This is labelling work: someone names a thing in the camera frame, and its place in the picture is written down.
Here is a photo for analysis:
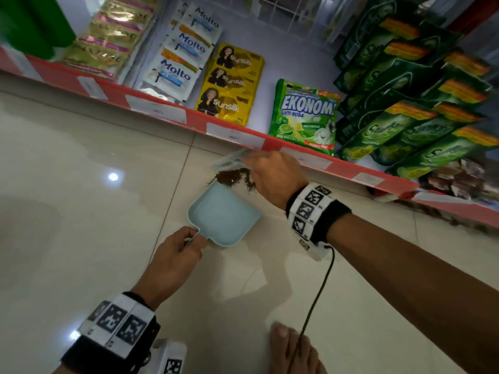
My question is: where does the person's left hand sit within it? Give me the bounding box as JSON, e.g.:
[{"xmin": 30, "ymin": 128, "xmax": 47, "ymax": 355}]
[{"xmin": 131, "ymin": 226, "xmax": 208, "ymax": 311}]

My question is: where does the person's right hand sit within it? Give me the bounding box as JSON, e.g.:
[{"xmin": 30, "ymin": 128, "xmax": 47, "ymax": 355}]
[{"xmin": 241, "ymin": 150, "xmax": 310, "ymax": 211}]

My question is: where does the light blue small brush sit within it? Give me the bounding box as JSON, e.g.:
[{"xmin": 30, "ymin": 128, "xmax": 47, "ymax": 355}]
[{"xmin": 212, "ymin": 148, "xmax": 254, "ymax": 172}]

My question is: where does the light blue plastic dustpan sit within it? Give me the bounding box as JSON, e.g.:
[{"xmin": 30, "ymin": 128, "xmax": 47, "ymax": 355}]
[{"xmin": 187, "ymin": 181, "xmax": 262, "ymax": 249}]

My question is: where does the person's right forearm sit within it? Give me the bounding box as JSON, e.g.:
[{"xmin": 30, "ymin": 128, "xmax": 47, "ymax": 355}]
[{"xmin": 326, "ymin": 213, "xmax": 499, "ymax": 374}]

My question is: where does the person's right foot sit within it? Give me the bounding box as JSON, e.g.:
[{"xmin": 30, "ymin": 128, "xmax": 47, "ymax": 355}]
[{"xmin": 269, "ymin": 322, "xmax": 327, "ymax": 374}]

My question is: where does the light green detergent pouch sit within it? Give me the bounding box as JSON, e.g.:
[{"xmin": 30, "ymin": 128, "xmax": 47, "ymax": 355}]
[{"xmin": 268, "ymin": 78, "xmax": 342, "ymax": 156}]

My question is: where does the strip of yellow sachets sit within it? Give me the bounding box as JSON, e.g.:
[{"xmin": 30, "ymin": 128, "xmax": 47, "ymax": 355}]
[{"xmin": 194, "ymin": 42, "xmax": 266, "ymax": 127}]

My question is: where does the strip of white blue sachets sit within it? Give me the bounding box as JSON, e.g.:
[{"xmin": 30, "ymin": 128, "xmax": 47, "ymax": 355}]
[{"xmin": 134, "ymin": 0, "xmax": 223, "ymax": 105}]

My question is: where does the row of dark green pouches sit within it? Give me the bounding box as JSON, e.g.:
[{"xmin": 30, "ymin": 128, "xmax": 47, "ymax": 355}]
[{"xmin": 333, "ymin": 0, "xmax": 499, "ymax": 180}]

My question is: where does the store shelf with red edge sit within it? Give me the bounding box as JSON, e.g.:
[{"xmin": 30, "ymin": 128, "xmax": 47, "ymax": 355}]
[{"xmin": 0, "ymin": 0, "xmax": 499, "ymax": 230}]

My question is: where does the stack of small brown packets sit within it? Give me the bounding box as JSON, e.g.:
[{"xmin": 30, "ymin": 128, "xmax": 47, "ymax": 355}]
[{"xmin": 421, "ymin": 157, "xmax": 499, "ymax": 201}]

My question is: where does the strip of gold sachets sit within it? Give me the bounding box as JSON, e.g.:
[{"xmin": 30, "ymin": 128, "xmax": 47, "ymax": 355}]
[{"xmin": 60, "ymin": 0, "xmax": 163, "ymax": 81}]

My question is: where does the green shampoo bottle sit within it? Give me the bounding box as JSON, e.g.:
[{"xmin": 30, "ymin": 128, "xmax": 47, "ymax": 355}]
[
  {"xmin": 0, "ymin": 3, "xmax": 55, "ymax": 61},
  {"xmin": 21, "ymin": 0, "xmax": 77, "ymax": 48}
]

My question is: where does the black cable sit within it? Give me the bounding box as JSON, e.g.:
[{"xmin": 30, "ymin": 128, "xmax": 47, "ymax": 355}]
[{"xmin": 288, "ymin": 245, "xmax": 336, "ymax": 374}]

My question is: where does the white wire grid panel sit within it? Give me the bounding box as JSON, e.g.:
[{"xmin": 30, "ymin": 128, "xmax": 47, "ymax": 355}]
[{"xmin": 202, "ymin": 0, "xmax": 351, "ymax": 47}]

